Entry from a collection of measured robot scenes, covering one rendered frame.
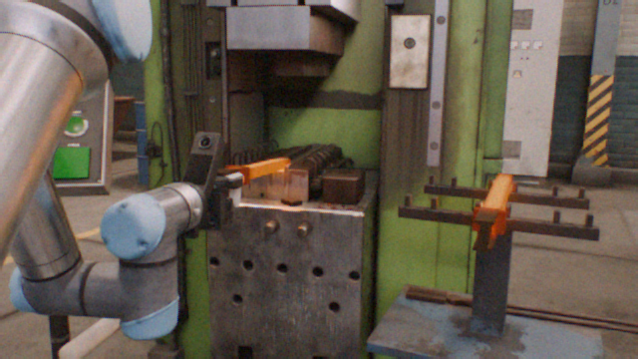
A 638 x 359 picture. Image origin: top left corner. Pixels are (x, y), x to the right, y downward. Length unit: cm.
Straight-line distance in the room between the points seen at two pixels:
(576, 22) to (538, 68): 90
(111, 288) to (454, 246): 90
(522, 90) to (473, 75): 510
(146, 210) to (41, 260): 15
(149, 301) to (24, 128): 36
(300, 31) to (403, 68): 27
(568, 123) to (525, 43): 123
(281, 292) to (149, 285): 59
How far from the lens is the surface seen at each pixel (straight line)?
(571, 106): 705
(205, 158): 85
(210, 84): 145
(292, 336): 132
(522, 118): 643
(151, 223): 68
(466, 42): 133
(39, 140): 44
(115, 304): 75
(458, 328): 108
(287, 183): 125
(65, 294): 78
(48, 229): 72
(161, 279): 73
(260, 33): 125
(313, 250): 121
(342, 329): 128
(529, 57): 641
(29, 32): 48
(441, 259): 140
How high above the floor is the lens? 121
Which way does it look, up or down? 11 degrees down
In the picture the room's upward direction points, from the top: 1 degrees clockwise
